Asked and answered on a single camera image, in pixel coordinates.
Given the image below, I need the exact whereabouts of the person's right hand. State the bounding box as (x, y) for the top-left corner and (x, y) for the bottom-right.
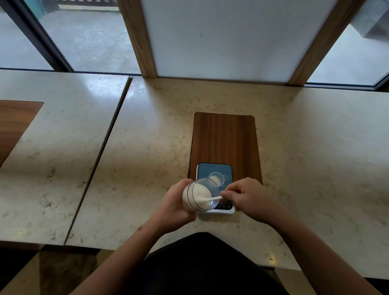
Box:
(220, 177), (285, 226)

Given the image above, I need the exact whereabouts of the person's left hand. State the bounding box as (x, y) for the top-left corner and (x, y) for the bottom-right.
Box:
(151, 179), (198, 235)

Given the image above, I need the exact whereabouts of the clear glass cup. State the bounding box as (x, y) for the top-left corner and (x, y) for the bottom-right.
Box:
(181, 178), (222, 213)

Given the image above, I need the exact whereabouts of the white spoon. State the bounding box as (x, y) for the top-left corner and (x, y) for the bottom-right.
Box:
(194, 196), (223, 208)

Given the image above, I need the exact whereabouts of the person's right forearm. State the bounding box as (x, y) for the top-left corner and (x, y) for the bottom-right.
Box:
(269, 204), (383, 295)

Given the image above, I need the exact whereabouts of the person's left forearm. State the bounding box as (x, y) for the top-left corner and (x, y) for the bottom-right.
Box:
(69, 219), (171, 295)

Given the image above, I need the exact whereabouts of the white yogurt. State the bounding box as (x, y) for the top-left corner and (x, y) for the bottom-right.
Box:
(182, 183), (213, 211)

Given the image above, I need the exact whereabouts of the white kitchen scale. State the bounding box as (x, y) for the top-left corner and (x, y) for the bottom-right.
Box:
(196, 162), (235, 215)

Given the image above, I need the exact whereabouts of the brown wooden board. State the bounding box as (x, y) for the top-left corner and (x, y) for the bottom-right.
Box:
(0, 100), (44, 168)
(188, 112), (263, 185)

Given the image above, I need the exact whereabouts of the person's black clothing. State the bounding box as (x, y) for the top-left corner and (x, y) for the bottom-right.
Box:
(122, 232), (290, 295)

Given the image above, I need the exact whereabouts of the wooden pillar trim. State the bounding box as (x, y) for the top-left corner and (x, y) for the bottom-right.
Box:
(117, 0), (158, 78)
(287, 0), (367, 86)

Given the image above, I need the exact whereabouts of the white wall panel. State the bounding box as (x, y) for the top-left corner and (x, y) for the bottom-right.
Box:
(141, 0), (338, 83)

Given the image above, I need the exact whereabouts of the dark window frame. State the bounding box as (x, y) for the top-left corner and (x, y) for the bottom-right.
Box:
(0, 0), (74, 73)
(304, 71), (389, 92)

